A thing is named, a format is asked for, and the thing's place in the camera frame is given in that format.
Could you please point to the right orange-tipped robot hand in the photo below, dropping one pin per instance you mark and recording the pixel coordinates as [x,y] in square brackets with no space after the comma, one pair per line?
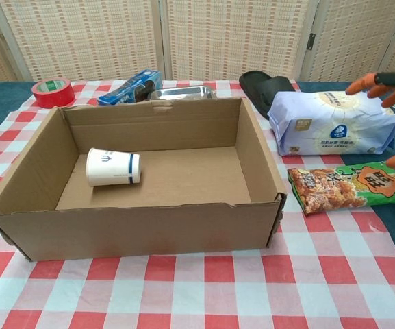
[389,80]

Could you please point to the white tissue pack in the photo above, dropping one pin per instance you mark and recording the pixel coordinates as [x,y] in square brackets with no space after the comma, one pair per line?
[330,127]

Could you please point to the green snack bag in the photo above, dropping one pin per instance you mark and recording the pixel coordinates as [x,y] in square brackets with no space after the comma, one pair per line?
[341,188]

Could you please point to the white paper cup blue stripe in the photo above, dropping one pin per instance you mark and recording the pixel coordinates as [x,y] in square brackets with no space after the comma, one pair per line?
[111,168]

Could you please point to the blue cling wrap box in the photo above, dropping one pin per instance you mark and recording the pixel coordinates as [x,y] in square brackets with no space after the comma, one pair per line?
[128,90]

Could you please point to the red white checkered tablecloth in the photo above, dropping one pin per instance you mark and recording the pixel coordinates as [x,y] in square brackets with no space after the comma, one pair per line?
[217,291]

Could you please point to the brown cardboard box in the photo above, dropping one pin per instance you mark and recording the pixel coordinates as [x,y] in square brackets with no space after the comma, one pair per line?
[132,229]

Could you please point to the black slipper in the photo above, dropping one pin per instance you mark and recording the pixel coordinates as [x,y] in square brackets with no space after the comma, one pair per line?
[265,90]

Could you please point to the woven folding screen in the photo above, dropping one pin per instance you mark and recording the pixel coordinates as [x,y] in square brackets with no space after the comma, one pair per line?
[217,37]

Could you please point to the silver metal tray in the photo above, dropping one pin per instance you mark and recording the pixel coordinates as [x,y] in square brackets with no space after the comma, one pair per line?
[183,92]

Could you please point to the red tape roll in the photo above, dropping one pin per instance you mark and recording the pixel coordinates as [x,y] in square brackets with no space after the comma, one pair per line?
[53,93]

